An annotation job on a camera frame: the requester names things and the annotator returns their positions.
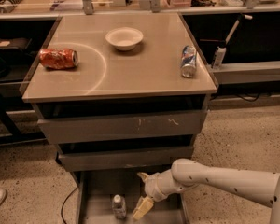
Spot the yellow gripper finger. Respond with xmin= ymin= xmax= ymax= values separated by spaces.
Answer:
xmin=133 ymin=196 xmax=154 ymax=220
xmin=137 ymin=172 xmax=149 ymax=182

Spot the grey top drawer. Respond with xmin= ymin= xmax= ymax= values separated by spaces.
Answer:
xmin=38 ymin=110 xmax=206 ymax=144

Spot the blue plastic bottle white cap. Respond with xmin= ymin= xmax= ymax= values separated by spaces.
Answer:
xmin=112 ymin=194 xmax=127 ymax=219

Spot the crushed orange soda can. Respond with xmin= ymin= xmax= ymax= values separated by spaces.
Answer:
xmin=39 ymin=49 xmax=78 ymax=70

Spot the white tube bottle black cap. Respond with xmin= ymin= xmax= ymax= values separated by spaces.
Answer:
xmin=211 ymin=47 xmax=227 ymax=69

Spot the dark flat device on shelf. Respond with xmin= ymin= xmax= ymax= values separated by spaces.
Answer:
xmin=0 ymin=38 xmax=31 ymax=50

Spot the grey middle drawer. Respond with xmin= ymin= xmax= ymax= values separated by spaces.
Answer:
xmin=59 ymin=146 xmax=193 ymax=172

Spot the black floor cable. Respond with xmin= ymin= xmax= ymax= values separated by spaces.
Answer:
xmin=60 ymin=185 xmax=80 ymax=224

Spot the grey drawer cabinet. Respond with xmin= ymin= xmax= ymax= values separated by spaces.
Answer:
xmin=19 ymin=12 xmax=219 ymax=224

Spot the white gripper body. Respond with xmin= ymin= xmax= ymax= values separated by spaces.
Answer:
xmin=144 ymin=173 xmax=165 ymax=202

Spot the blue white soda can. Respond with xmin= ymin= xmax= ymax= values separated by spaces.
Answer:
xmin=180 ymin=46 xmax=197 ymax=78

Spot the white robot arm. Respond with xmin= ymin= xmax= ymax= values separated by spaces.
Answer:
xmin=133 ymin=159 xmax=280 ymax=224

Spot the grey open bottom drawer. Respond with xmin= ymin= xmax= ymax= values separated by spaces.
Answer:
xmin=76 ymin=167 xmax=190 ymax=224

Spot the white ceramic bowl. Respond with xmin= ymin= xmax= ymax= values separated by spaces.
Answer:
xmin=105 ymin=27 xmax=144 ymax=51

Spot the white rod with handle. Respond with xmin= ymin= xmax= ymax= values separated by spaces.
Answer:
xmin=225 ymin=14 xmax=253 ymax=45

